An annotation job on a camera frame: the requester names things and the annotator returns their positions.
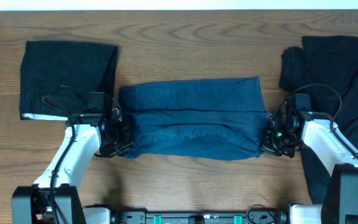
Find dark blue shorts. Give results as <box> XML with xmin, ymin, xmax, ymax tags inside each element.
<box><xmin>119</xmin><ymin>77</ymin><xmax>269</xmax><ymax>161</ymax></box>

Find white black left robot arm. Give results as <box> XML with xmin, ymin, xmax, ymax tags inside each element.
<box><xmin>11</xmin><ymin>108</ymin><xmax>133</xmax><ymax>223</ymax></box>

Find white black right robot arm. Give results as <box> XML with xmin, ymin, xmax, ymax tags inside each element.
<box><xmin>260</xmin><ymin>110</ymin><xmax>358</xmax><ymax>223</ymax></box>

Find folded black garment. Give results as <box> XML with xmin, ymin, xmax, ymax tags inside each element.
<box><xmin>19</xmin><ymin>40</ymin><xmax>119</xmax><ymax>121</ymax></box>

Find black garment pile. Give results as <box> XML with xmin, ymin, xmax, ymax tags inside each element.
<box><xmin>278</xmin><ymin>35</ymin><xmax>358</xmax><ymax>206</ymax></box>

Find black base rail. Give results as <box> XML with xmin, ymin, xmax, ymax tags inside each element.
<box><xmin>82</xmin><ymin>205</ymin><xmax>291</xmax><ymax>224</ymax></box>

